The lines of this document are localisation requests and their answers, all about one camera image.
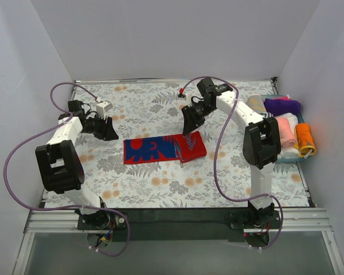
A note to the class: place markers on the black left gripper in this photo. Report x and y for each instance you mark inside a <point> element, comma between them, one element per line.
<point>105,129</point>

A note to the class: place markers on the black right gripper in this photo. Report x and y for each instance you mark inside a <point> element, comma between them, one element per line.
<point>193,113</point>

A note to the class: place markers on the red and blue towel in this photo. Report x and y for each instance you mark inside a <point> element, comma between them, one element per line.
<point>164,148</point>

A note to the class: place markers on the pink panda towel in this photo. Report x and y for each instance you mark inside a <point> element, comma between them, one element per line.
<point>287,137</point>

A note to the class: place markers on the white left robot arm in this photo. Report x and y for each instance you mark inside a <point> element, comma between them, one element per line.
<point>60,166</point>

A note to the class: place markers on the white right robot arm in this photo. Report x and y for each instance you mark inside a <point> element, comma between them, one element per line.
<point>261,146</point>

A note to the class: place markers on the floral patterned table mat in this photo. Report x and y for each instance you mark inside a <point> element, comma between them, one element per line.
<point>142,110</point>

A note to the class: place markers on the grey yellow rolled towel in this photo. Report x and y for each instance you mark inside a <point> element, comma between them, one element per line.
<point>256,103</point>

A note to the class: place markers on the striped lemon rolled towel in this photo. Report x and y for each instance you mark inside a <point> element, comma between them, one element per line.
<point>266,114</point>

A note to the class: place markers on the purple rolled towel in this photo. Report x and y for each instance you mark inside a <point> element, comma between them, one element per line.
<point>279,107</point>

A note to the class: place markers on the white rolled towel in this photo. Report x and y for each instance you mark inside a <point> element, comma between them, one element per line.
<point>291,152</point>

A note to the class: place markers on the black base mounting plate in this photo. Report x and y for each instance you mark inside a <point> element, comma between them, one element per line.
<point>187,224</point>

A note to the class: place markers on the orange rolled towel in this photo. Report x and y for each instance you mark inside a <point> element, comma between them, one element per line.
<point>305,143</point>

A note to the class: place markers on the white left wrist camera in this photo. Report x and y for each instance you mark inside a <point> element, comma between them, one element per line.
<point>102,109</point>

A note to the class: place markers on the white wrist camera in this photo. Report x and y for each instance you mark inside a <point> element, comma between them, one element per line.
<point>182,95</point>
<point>102,109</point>

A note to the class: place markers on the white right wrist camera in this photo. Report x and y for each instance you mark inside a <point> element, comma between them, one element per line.
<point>182,95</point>

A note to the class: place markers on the aluminium frame rail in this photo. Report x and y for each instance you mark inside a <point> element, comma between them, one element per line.
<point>295,219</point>

